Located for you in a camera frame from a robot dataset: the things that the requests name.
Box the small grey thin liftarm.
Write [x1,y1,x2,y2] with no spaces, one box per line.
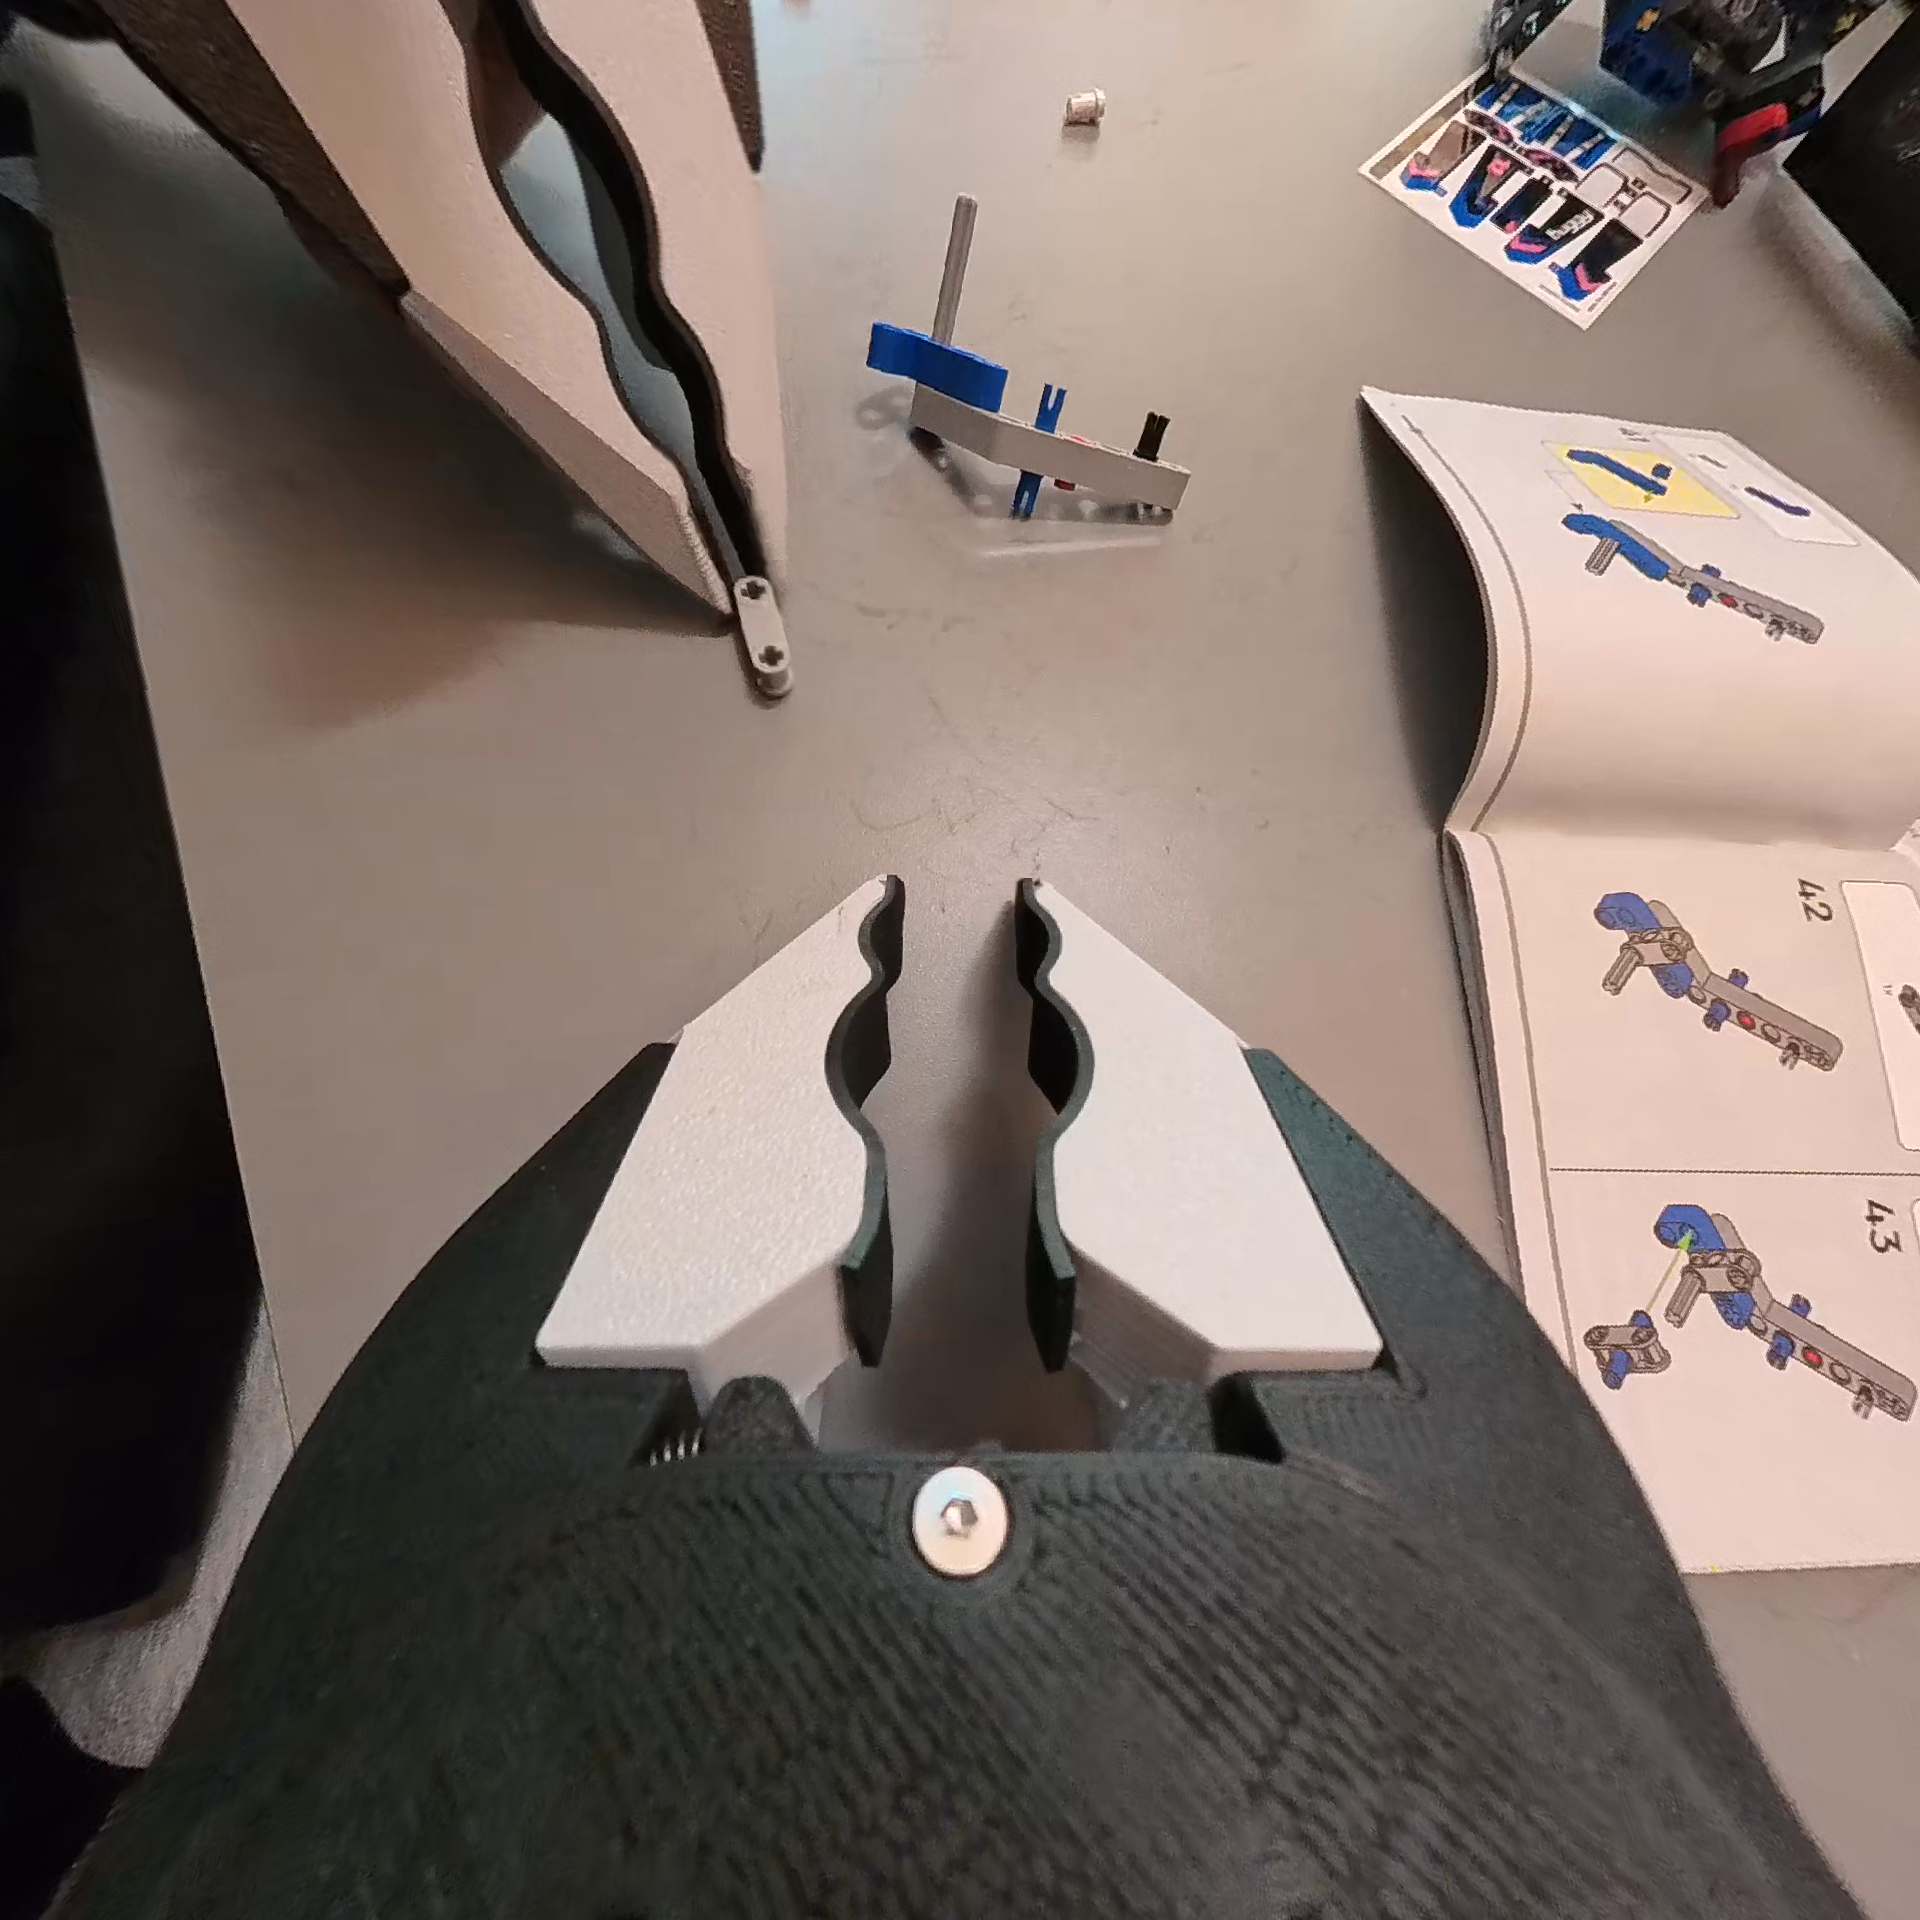
[730,573,798,702]

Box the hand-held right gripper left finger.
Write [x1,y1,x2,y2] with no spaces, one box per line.
[534,874,911,1421]

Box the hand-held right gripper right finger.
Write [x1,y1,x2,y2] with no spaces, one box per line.
[1014,877,1387,1415]

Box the dark toy set box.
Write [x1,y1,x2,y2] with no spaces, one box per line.
[1784,52,1920,378]

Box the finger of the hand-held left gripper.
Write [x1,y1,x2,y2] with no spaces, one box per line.
[514,0,792,610]
[222,0,740,620]

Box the grey plastic beam assembly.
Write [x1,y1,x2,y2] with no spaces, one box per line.
[904,194,1198,529]

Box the white instruction booklet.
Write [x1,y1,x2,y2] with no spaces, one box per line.
[1357,384,1920,1579]

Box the partly built toy car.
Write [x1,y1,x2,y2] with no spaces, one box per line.
[1485,0,1878,212]

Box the sticker sheet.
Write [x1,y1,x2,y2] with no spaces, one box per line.
[1357,65,1713,332]

